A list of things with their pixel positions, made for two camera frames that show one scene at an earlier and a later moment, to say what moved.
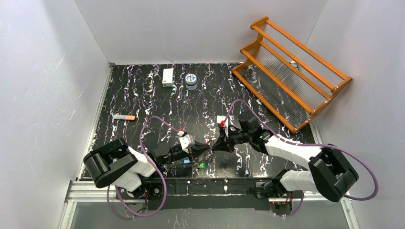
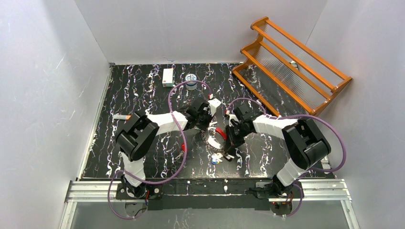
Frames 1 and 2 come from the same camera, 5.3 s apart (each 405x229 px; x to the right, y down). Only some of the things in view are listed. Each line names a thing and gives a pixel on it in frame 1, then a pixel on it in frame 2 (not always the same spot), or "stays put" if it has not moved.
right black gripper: [226, 140] -> [233, 136]
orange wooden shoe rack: [294, 84] stays put
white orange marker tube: [123, 117] stays put
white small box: [167, 77] stays put
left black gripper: [194, 149] -> [204, 120]
